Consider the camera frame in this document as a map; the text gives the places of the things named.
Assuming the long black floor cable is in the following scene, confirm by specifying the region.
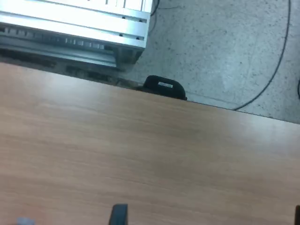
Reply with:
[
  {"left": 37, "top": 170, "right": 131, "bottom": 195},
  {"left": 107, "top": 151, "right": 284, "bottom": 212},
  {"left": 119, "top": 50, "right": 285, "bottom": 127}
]
[{"left": 232, "top": 0, "right": 292, "bottom": 111}]

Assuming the black box with label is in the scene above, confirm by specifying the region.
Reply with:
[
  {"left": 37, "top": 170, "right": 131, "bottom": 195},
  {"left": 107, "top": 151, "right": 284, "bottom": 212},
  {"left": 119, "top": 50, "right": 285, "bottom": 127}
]
[{"left": 134, "top": 75, "right": 188, "bottom": 101}]

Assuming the thin grey wire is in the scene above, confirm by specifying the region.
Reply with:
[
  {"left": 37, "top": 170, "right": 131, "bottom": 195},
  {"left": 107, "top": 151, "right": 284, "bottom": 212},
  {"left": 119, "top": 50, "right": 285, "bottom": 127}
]
[{"left": 147, "top": 0, "right": 181, "bottom": 36}]

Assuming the aluminium profile robot stand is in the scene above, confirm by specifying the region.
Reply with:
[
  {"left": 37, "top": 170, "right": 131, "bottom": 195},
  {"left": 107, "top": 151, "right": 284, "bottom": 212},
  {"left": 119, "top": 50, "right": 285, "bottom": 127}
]
[{"left": 0, "top": 0, "right": 156, "bottom": 68}]

